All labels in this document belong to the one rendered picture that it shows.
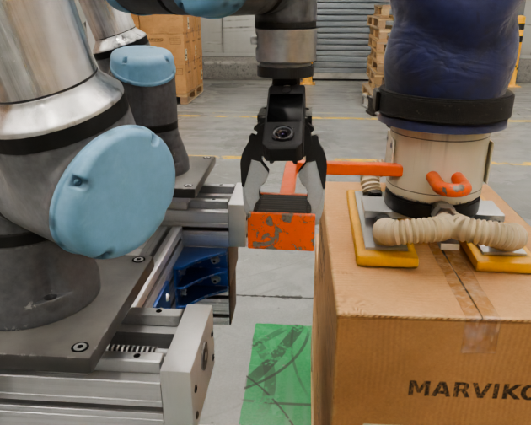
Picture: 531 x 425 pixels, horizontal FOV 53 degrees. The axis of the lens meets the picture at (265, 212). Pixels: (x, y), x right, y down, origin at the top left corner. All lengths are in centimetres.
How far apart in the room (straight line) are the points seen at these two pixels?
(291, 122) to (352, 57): 957
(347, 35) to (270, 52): 949
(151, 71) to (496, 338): 71
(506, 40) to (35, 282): 75
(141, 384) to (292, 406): 147
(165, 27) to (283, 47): 711
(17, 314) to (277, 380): 163
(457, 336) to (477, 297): 8
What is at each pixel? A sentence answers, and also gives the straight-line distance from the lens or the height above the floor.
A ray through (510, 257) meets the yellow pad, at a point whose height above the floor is 97.
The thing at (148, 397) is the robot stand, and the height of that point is 96.
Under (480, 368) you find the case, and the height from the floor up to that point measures 86.
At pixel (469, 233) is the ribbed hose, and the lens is 88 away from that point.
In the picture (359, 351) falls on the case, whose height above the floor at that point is 88.
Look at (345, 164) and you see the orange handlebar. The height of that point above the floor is 108.
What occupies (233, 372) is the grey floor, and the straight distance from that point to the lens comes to 220.
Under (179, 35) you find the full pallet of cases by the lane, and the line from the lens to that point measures 772.
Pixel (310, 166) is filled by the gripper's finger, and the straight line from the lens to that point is 70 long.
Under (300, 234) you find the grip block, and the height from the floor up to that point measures 108.
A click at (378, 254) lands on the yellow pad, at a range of 90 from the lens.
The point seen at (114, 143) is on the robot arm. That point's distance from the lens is 43.
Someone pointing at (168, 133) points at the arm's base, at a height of 112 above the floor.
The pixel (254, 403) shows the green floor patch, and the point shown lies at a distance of 206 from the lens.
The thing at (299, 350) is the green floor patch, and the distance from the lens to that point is 231.
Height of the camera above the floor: 135
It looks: 21 degrees down
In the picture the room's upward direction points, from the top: straight up
